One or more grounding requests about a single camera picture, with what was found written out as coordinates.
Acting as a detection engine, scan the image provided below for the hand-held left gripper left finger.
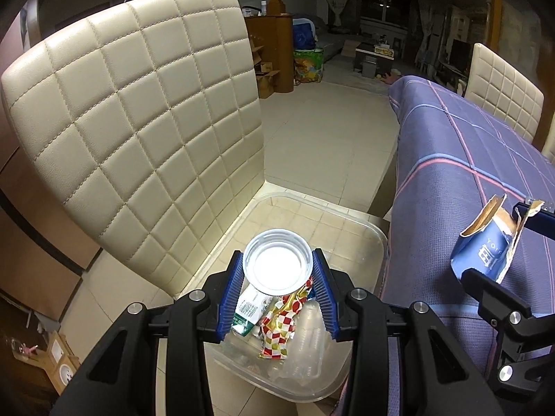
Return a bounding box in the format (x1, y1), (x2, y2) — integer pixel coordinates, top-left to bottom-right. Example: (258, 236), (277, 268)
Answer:
(51, 249), (246, 416)

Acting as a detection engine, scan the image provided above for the open cardboard box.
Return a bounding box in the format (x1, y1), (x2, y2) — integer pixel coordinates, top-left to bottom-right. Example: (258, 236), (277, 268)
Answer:
(249, 37), (267, 74)
(256, 69), (282, 98)

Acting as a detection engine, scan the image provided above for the blue bag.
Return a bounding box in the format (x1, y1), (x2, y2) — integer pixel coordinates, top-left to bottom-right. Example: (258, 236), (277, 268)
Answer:
(292, 19), (317, 50)

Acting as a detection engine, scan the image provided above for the clear plastic bin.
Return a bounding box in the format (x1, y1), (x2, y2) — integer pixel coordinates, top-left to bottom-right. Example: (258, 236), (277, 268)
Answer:
(191, 191), (389, 404)

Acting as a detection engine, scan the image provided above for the dark window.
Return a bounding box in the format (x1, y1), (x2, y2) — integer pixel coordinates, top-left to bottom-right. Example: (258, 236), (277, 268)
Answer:
(353, 0), (419, 22)

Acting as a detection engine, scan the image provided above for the cardboard box with socket print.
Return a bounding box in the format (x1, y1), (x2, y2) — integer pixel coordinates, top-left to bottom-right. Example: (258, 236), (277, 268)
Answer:
(43, 331), (81, 395)

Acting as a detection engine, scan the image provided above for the white green milk carton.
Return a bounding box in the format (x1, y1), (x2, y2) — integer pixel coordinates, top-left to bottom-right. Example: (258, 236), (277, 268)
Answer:
(232, 286), (276, 338)

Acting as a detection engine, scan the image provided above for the grey sofa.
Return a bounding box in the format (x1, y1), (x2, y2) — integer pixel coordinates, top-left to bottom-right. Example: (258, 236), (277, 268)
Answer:
(312, 17), (348, 59)

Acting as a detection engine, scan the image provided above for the clear plastic cup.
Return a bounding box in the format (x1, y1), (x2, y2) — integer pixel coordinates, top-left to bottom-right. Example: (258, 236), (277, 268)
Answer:
(277, 303), (324, 382)

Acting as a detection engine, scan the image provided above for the large cream quilted chair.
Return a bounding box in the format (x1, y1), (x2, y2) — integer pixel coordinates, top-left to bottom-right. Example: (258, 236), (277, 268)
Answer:
(0, 0), (266, 302)

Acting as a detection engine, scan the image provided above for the colourful printed bag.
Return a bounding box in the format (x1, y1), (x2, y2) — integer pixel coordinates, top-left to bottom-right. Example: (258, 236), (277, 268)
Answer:
(293, 47), (325, 85)

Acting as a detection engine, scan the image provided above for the torn blue paper box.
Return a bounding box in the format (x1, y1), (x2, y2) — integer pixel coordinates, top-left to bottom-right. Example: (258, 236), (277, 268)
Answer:
(450, 194), (546, 284)

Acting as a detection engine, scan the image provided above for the clear round plastic lid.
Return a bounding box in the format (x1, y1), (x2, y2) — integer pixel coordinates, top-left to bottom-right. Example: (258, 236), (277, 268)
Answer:
(243, 228), (314, 294)

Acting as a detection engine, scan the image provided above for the red yellow checkered wrapper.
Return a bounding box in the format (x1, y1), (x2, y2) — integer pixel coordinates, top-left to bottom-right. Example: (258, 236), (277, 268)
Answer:
(259, 277), (315, 361)

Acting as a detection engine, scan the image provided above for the purple plaid tablecloth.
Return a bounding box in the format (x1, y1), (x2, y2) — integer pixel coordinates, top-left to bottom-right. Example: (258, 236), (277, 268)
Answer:
(332, 76), (555, 416)

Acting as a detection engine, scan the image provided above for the coffee table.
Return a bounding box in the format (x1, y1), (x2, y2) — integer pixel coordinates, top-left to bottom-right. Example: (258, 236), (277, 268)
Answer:
(355, 41), (395, 79)

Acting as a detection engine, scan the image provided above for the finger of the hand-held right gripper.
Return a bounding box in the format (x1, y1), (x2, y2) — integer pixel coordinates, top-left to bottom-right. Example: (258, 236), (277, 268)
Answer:
(462, 268), (555, 347)
(512, 199), (555, 240)

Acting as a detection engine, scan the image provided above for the wooden cabinet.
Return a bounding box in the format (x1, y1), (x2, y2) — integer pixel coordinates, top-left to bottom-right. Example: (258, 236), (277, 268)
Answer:
(245, 13), (296, 94)

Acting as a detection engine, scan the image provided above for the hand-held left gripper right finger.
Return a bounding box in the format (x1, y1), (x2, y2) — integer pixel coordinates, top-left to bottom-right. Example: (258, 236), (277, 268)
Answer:
(311, 248), (501, 416)

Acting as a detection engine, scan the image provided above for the patterned curtain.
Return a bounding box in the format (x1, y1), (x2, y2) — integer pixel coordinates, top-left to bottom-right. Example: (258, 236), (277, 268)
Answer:
(418, 0), (434, 66)
(323, 0), (352, 29)

